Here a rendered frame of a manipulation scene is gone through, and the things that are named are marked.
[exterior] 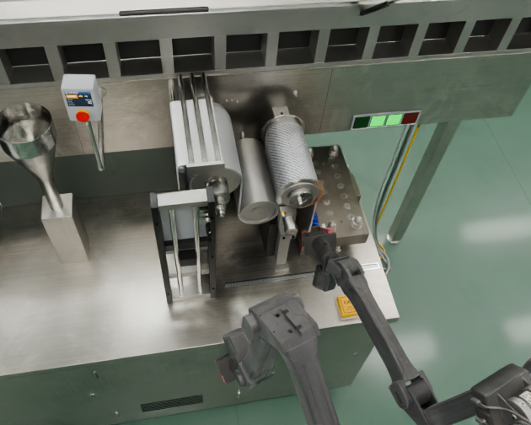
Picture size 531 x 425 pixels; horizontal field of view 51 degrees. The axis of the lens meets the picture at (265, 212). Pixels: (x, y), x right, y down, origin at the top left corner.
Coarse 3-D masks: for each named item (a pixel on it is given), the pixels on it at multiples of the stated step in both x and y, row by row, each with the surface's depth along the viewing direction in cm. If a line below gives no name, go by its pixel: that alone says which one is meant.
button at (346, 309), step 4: (340, 296) 185; (344, 296) 186; (340, 300) 185; (344, 300) 185; (348, 300) 185; (340, 304) 184; (344, 304) 184; (348, 304) 184; (340, 308) 184; (344, 308) 183; (348, 308) 183; (352, 308) 183; (344, 312) 182; (348, 312) 182; (352, 312) 182; (356, 312) 183; (344, 316) 183; (348, 316) 183
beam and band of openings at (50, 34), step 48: (384, 0) 158; (432, 0) 160; (480, 0) 162; (528, 0) 166; (0, 48) 147; (48, 48) 150; (96, 48) 161; (144, 48) 164; (192, 48) 167; (240, 48) 170; (288, 48) 174; (336, 48) 175; (384, 48) 177; (432, 48) 179; (480, 48) 180; (528, 48) 182
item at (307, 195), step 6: (294, 192) 164; (300, 192) 163; (306, 192) 164; (312, 192) 166; (288, 198) 166; (294, 198) 165; (306, 198) 167; (312, 198) 167; (294, 204) 168; (306, 204) 169
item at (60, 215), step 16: (16, 128) 148; (32, 128) 150; (16, 160) 142; (32, 160) 142; (48, 160) 147; (48, 176) 154; (48, 192) 160; (48, 208) 168; (64, 208) 169; (48, 224) 168; (64, 224) 170; (80, 224) 180; (64, 240) 177; (80, 240) 178; (64, 256) 184; (80, 256) 186
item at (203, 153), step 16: (192, 80) 163; (192, 96) 160; (208, 96) 160; (192, 112) 158; (208, 112) 156; (192, 128) 155; (208, 128) 155; (192, 144) 151; (208, 144) 152; (192, 160) 146; (208, 160) 148
